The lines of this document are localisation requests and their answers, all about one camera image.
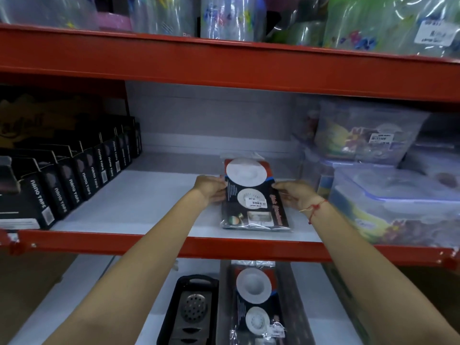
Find clear plastic storage container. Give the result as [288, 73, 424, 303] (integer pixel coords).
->
[400, 142, 460, 192]

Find green plastic container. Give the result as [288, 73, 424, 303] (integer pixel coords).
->
[266, 0, 328, 46]

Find large clear container blue clips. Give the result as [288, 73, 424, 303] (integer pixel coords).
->
[328, 164, 460, 249]

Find person's right hand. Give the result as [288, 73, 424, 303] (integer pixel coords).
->
[272, 180, 326, 213]

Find clear jar with green lid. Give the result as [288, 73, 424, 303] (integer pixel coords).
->
[323, 0, 460, 57]

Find clear printed plastic tumbler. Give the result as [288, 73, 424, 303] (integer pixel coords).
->
[129, 0, 197, 37]
[200, 0, 267, 42]

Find brown cardboard box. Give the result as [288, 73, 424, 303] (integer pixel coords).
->
[0, 251, 78, 345]

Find black grater tray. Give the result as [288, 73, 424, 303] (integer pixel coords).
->
[157, 274, 220, 345]

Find person's right forearm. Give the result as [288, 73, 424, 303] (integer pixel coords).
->
[305, 200, 460, 345]

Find row of black tape boxes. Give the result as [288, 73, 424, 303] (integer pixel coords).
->
[0, 116, 143, 231]

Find pink plastic item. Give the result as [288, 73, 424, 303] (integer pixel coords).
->
[96, 12, 133, 33]

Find red metal shelf rack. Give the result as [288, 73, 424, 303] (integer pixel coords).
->
[0, 23, 460, 271]

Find red string bracelet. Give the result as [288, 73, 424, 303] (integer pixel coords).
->
[299, 199, 328, 225]

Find person's left forearm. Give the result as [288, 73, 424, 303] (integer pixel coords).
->
[42, 190, 213, 345]

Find clear container with colourful print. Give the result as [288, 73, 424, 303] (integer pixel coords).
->
[313, 100, 431, 168]

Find clear wrapped plastic ware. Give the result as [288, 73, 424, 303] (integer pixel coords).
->
[0, 0, 102, 31]

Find small clear plastic container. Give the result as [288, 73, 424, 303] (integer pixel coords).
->
[298, 154, 336, 199]

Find sink strainer packet with price sticker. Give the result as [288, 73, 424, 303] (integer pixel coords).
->
[220, 153, 292, 233]

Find person's left hand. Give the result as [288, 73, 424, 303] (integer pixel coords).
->
[193, 175, 229, 213]

